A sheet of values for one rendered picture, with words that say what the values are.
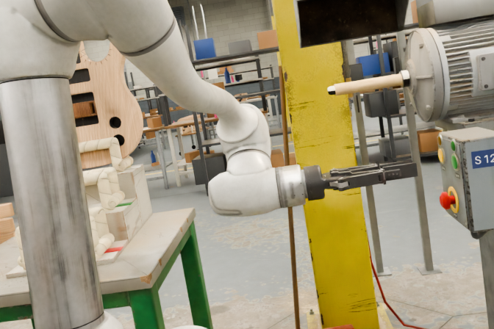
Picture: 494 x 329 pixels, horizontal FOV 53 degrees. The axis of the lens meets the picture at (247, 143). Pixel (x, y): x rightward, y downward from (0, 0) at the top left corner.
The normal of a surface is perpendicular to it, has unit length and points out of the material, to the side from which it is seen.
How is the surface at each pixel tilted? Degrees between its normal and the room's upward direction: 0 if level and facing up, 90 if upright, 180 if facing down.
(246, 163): 39
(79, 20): 135
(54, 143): 88
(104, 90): 90
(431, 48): 59
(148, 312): 90
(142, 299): 90
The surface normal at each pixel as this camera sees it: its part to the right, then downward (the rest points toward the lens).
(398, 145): -0.07, 0.13
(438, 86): -0.03, 0.37
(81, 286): 0.75, -0.07
